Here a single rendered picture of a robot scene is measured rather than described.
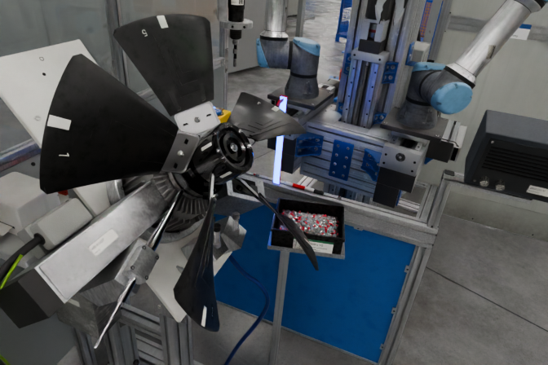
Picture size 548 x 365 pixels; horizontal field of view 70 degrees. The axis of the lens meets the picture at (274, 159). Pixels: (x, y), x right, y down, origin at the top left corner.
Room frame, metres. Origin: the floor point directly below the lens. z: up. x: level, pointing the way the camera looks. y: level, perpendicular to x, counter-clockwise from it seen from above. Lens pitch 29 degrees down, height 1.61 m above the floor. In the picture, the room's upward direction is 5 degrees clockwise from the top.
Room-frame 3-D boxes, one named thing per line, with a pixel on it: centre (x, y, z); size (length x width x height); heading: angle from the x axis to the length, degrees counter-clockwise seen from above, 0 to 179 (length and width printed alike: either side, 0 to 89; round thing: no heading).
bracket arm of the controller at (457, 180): (0.97, -0.61, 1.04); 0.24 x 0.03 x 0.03; 70
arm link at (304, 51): (1.65, -0.09, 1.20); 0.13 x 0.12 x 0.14; 92
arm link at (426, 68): (1.43, -0.54, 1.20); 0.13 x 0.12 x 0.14; 10
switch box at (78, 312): (0.75, 0.49, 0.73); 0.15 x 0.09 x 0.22; 70
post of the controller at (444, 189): (1.01, -0.52, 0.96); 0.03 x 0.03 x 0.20; 70
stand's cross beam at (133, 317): (0.80, 0.35, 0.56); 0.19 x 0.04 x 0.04; 70
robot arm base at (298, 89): (1.65, -0.10, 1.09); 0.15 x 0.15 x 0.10
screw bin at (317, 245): (0.97, -0.12, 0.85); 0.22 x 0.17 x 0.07; 84
